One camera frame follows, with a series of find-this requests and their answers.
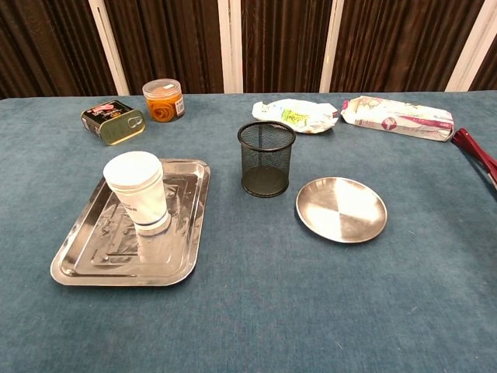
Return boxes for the blue velvet table cloth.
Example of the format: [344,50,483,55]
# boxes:
[0,91,497,373]

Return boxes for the rectangular steel tray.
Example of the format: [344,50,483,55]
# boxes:
[50,158,212,288]

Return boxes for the white paper cup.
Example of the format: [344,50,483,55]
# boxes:
[103,151,172,238]

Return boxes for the white green snack packet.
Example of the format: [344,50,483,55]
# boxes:
[252,98,339,135]

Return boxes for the white pink snack packet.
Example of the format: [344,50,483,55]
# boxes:
[340,95,455,143]

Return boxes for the clear jar orange contents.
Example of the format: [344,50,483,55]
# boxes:
[141,78,186,123]

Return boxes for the black mesh pen holder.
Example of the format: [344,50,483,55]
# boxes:
[237,120,297,198]

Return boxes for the red handled tongs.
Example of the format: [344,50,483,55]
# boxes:
[450,127,497,191]

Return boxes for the dark brown curtain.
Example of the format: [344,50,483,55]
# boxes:
[0,0,497,100]

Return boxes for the white vertical post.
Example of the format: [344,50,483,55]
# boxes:
[87,0,130,96]
[444,0,497,92]
[318,0,345,93]
[217,0,244,94]

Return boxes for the green gold tin can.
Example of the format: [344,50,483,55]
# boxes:
[80,99,147,147]

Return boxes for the round steel plate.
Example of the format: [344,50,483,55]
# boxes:
[295,176,388,245]

